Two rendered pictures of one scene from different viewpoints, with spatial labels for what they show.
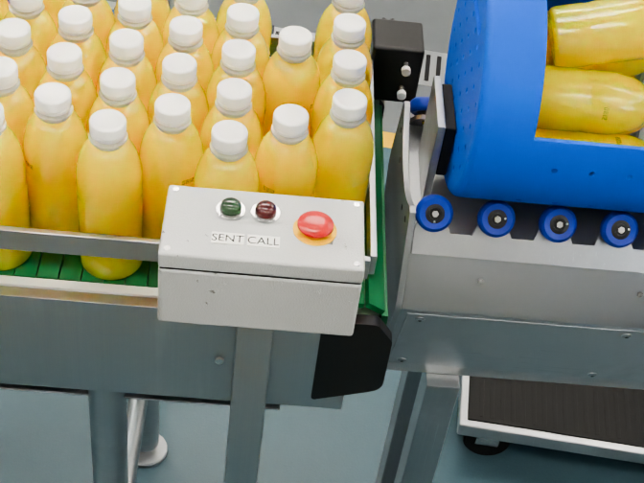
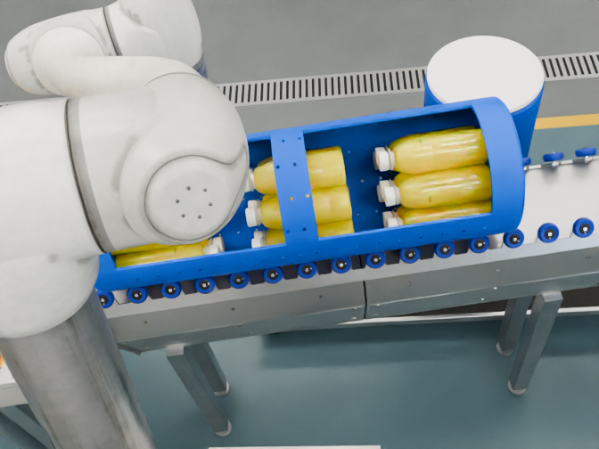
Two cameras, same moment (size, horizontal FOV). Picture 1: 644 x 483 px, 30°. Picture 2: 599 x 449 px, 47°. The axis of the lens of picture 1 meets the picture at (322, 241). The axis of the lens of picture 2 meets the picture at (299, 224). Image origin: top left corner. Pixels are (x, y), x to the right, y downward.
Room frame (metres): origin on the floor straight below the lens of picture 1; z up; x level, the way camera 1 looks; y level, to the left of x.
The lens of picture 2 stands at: (0.30, -0.69, 2.23)
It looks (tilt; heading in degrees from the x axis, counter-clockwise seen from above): 54 degrees down; 8
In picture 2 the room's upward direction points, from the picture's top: 11 degrees counter-clockwise
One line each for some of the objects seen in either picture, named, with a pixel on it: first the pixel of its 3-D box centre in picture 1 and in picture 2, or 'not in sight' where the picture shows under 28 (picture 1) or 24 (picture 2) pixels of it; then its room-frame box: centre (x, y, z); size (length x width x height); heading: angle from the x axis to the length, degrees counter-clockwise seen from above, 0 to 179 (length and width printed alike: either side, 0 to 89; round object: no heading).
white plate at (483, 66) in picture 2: not in sight; (484, 74); (1.57, -1.03, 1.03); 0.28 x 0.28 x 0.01
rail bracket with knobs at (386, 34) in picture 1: (392, 66); not in sight; (1.36, -0.06, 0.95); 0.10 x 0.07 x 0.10; 5
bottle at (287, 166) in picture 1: (283, 192); not in sight; (1.02, 0.05, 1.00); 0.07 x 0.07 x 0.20
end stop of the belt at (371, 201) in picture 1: (370, 150); not in sight; (1.15, -0.04, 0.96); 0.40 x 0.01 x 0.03; 5
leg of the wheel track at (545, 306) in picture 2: not in sight; (531, 345); (1.18, -1.17, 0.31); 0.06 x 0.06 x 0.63; 5
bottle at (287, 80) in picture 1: (287, 110); not in sight; (1.17, 0.06, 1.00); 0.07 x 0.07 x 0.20
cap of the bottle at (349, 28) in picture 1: (349, 28); not in sight; (1.21, 0.00, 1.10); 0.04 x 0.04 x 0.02
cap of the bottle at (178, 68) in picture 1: (179, 68); not in sight; (1.08, 0.19, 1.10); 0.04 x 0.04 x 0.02
